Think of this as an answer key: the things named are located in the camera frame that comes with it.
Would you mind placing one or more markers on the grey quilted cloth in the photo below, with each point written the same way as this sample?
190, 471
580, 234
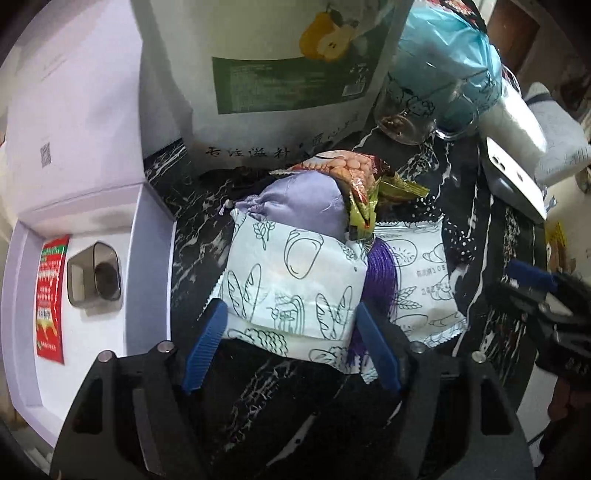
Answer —
561, 134

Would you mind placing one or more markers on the white plastic bag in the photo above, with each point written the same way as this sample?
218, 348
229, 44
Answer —
515, 120

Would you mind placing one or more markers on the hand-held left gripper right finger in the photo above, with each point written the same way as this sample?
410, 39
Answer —
376, 351

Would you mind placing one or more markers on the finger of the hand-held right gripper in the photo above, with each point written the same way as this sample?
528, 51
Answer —
515, 297
533, 273

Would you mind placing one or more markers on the lavender gift box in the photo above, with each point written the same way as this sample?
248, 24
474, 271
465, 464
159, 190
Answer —
92, 115

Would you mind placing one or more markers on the clear plastic container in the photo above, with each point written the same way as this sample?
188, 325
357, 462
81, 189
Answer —
94, 276

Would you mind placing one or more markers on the red paper leaflet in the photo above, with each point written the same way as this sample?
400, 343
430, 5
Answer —
51, 300

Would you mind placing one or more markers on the blue plastic bag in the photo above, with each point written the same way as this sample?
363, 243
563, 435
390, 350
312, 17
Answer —
443, 50

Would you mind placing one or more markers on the purple ribbed wrapper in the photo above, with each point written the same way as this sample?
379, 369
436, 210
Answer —
383, 277

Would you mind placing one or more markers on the white pear print tea pouch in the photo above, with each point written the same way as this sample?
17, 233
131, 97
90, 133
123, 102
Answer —
277, 106

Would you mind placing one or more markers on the white bread print packet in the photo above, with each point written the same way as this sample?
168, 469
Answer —
286, 286
425, 286

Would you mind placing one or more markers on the clear glass mug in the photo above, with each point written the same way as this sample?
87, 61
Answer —
411, 108

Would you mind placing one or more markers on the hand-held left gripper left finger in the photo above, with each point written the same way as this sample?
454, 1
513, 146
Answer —
206, 347

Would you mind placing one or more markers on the green red snack packet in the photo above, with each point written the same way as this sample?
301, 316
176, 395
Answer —
358, 173

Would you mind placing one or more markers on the white bag sealer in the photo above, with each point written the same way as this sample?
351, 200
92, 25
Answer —
510, 180

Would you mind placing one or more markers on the black polka dot cloth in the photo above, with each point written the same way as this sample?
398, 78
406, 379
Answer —
464, 244

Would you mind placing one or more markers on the yellow packet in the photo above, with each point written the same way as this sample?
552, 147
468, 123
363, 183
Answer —
559, 247

